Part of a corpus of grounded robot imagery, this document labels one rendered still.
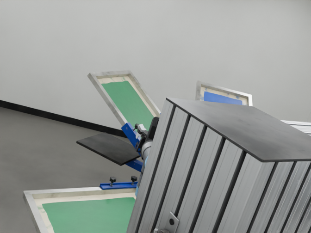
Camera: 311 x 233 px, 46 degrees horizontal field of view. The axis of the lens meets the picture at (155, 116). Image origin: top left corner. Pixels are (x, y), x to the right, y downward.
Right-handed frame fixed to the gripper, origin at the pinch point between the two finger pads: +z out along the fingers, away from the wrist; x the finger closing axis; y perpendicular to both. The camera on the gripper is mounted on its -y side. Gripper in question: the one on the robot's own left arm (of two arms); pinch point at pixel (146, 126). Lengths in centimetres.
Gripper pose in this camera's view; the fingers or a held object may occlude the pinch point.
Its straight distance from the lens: 160.4
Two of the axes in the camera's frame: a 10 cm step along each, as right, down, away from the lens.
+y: -3.9, 8.8, 2.6
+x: 9.1, 3.3, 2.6
